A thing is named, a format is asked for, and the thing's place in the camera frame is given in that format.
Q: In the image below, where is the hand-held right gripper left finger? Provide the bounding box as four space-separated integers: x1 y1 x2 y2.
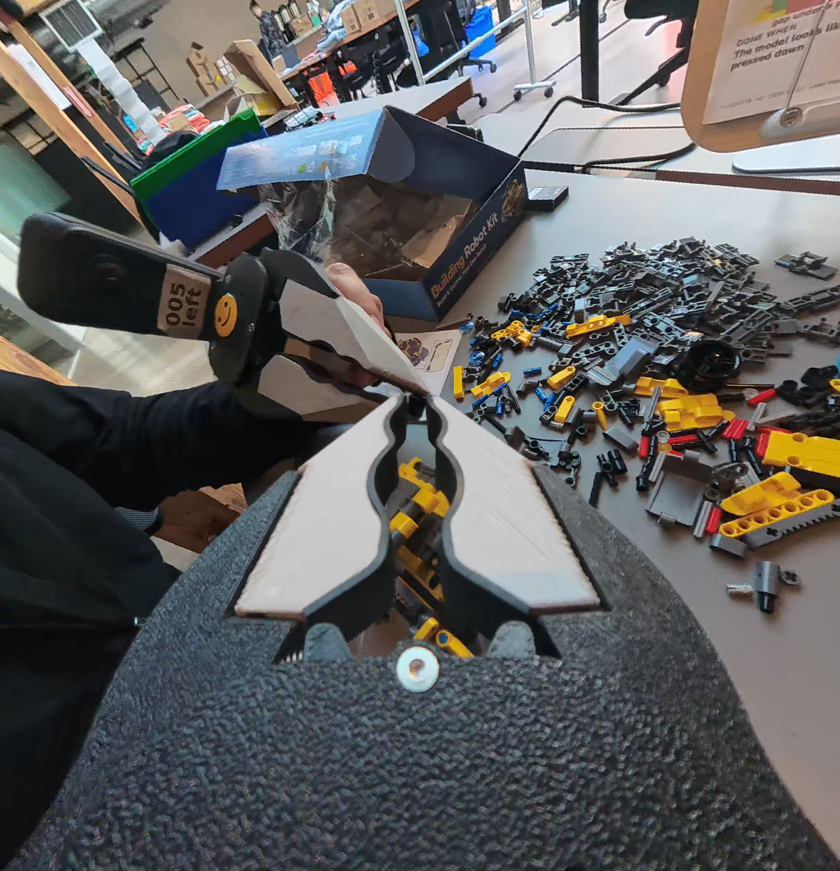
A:
235 393 406 641

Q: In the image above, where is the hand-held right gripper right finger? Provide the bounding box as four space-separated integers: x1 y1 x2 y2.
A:
425 395 601 642

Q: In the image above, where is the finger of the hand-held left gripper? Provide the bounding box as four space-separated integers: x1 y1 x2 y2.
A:
280 281 429 396
257 354 387 417

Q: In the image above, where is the yellow toy vehicle model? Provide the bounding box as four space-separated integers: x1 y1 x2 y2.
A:
389 456 475 657

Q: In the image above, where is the person's left forearm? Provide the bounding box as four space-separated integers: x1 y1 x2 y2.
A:
0 367 394 518

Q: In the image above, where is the grey desk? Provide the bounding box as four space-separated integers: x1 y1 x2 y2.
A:
393 170 840 851

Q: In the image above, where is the person's left hand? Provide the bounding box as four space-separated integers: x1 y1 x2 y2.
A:
325 262 387 336

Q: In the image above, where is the clear plastic bag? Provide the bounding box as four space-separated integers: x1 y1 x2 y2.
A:
259 178 477 281

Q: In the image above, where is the instruction booklet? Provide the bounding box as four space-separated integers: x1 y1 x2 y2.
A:
391 328 464 397

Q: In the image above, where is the blue plastic bin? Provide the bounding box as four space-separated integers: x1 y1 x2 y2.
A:
144 146 274 251

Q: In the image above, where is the dark blue kit box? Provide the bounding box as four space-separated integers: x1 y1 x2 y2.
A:
216 105 530 325

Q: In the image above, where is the pile of mixed coloured pieces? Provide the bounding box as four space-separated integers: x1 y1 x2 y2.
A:
450 309 840 566

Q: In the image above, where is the green plastic bin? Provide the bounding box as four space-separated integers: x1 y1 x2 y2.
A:
131 109 264 205

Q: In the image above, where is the grey curved panel piece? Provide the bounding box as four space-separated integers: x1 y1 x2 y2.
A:
586 335 660 387

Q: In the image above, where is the cardboard box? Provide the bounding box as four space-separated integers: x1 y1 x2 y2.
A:
184 42 224 98

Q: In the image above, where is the black wheel rim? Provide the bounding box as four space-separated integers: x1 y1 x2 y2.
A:
674 338 742 393

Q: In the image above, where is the grey pin connector piece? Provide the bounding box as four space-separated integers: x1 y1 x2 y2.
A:
725 560 802 615

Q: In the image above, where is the cardboard sheet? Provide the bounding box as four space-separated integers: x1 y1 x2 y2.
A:
223 39 300 110

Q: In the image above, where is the grey gear rack beam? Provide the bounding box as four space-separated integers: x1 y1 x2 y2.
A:
708 493 840 560

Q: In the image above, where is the yellow rectangular panel piece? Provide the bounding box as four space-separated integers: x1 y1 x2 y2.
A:
760 430 840 482

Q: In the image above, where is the white pole stand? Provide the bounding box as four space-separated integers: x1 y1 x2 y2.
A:
391 0 558 103

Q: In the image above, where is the wooden instruction board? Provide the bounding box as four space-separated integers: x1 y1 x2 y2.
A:
680 0 840 154

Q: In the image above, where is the black cable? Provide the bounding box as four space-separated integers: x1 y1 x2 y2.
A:
515 95 700 172

